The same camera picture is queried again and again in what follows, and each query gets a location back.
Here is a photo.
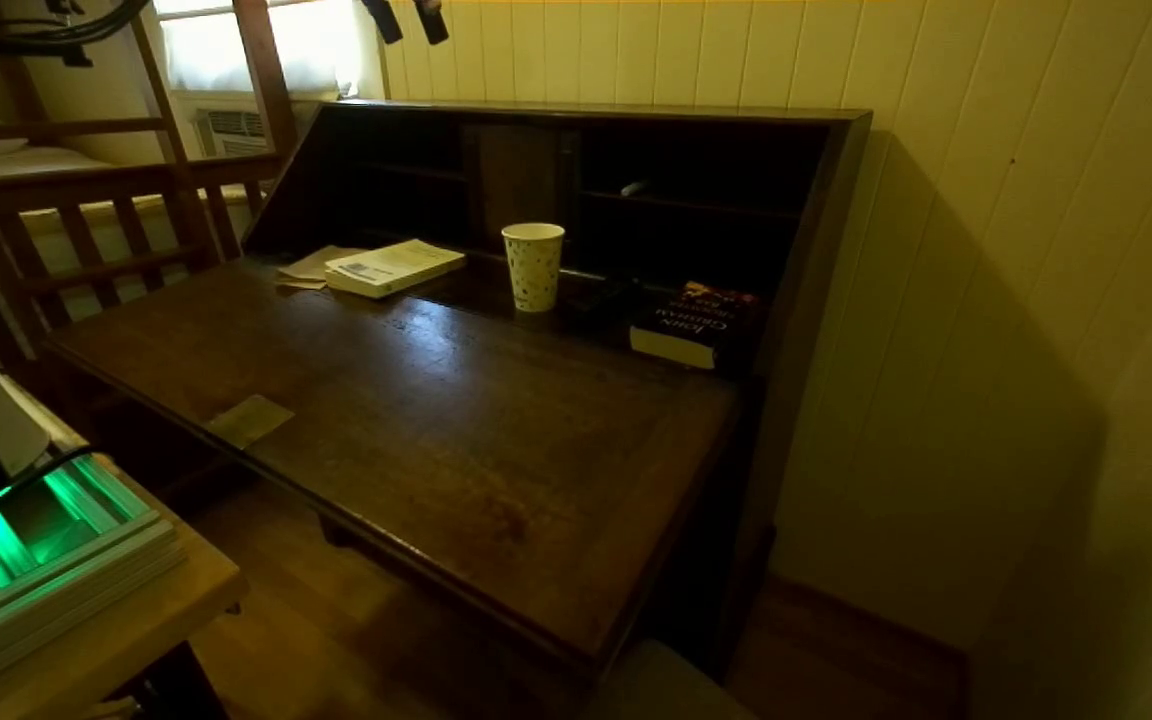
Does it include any white dotted paper cup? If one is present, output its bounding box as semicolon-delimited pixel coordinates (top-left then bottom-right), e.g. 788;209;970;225
497;220;569;314

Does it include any white window curtain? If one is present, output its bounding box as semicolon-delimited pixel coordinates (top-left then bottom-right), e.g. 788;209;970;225
149;0;388;103

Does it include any white paperback book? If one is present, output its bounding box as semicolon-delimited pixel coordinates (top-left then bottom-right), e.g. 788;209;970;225
321;235;470;305

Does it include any thin beige paper booklet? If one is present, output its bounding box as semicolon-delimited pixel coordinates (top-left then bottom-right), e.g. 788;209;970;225
271;243;368;294

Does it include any wooden chair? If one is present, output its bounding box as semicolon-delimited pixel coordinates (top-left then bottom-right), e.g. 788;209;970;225
0;115;290;368

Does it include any dark hardcover book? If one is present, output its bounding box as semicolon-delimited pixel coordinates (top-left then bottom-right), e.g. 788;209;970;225
624;275;769;375

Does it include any small beige paper note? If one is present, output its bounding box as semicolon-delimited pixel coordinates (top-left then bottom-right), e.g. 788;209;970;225
206;392;302;453

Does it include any dark wooden secretary desk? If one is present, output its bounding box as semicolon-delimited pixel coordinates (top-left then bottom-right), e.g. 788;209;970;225
42;97;874;682

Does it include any green lit electronic box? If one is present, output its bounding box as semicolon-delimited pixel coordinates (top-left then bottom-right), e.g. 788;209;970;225
0;357;194;710

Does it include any wooden ladder post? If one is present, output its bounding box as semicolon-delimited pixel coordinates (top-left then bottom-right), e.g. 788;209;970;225
228;0;302;161

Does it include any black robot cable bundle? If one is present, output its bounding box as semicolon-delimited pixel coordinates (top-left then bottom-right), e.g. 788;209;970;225
0;0;153;66

